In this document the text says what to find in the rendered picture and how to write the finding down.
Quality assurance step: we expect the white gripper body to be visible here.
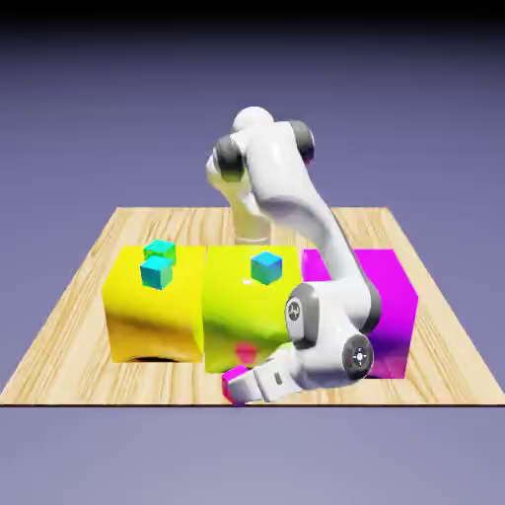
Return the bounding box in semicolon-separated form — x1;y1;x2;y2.
252;345;308;403

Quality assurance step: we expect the small magenta cube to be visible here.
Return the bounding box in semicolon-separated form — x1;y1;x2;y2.
220;364;253;407

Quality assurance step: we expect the small cyan cube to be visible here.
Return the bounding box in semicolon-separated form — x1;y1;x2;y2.
142;239;178;266
139;254;176;292
250;251;284;286

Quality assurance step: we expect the large lime box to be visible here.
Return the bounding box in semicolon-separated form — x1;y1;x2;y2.
201;245;304;375

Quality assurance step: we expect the large yellow box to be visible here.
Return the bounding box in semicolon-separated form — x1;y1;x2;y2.
101;245;207;364

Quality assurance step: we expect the large magenta box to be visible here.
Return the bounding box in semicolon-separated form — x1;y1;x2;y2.
301;248;420;381

